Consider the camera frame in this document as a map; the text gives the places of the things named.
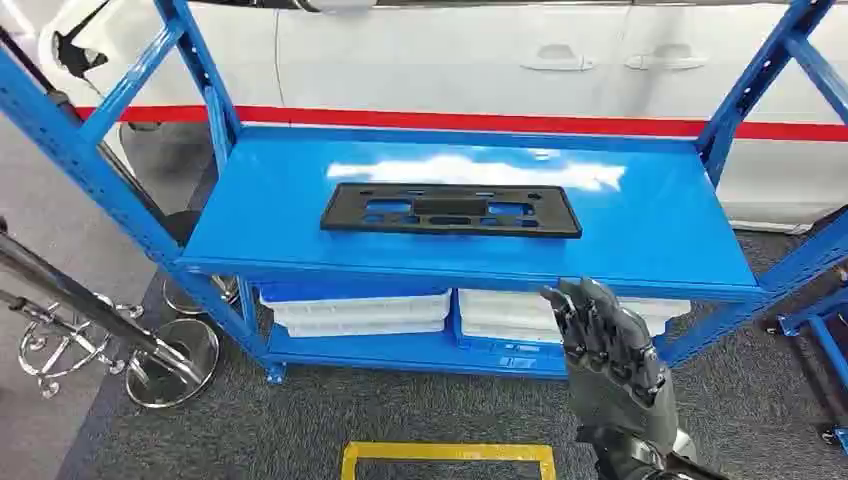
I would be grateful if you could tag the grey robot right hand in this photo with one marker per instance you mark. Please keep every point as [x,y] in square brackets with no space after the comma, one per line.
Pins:
[616,371]

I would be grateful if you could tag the black plastic car panel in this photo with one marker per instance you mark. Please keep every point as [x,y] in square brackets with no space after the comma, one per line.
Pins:
[570,222]

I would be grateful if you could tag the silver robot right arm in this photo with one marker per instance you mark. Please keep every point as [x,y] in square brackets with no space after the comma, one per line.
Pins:
[629,464]

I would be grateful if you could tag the white plastic tray stack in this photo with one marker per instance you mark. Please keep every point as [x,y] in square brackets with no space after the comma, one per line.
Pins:
[503,318]
[358,314]

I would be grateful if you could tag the blue metal shelf rack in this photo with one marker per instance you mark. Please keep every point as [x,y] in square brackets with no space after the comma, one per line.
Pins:
[649,218]

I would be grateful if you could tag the yellow floor tape square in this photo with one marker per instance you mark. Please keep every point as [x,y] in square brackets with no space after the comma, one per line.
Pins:
[450,452]

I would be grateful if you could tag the white car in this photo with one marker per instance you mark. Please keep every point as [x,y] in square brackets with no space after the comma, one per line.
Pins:
[424,60]

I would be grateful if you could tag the chrome round stool base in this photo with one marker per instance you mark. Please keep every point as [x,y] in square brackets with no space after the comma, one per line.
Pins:
[182,303]
[169,387]

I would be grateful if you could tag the chrome five-leg stool base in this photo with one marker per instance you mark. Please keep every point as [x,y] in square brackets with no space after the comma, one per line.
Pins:
[40,348]

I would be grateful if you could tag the blue wheeled frame cart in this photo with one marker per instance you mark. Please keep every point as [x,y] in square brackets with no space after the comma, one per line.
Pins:
[825,344]

